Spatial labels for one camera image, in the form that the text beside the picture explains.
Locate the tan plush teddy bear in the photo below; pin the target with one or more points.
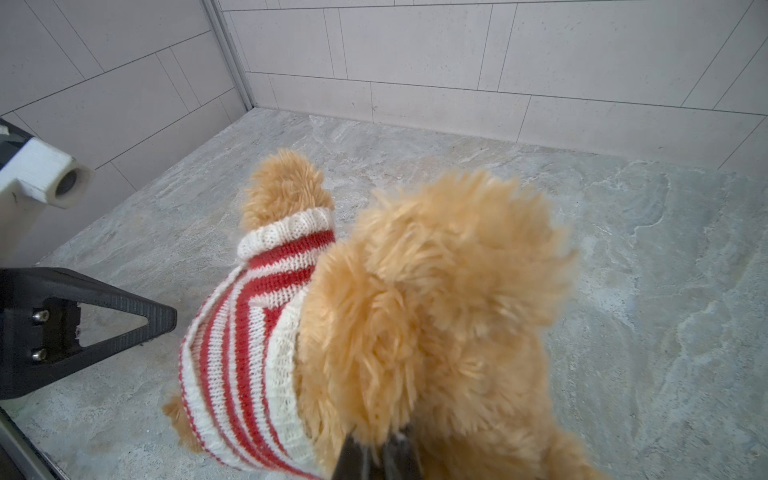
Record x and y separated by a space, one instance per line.
427 318

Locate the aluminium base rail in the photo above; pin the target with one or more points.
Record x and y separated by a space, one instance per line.
21 459

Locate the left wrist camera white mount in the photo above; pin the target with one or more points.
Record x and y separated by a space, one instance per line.
34 175

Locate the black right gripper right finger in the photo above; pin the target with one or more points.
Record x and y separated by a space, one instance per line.
400 458

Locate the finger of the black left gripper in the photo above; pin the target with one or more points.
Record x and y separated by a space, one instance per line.
73 287

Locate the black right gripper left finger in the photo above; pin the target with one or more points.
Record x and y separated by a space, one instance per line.
355 462

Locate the red white striped knit sweater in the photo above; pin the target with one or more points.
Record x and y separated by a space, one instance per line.
236 361

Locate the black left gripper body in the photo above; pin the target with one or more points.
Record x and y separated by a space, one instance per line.
38 326

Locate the aluminium corner post left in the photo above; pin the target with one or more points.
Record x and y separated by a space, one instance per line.
229 52

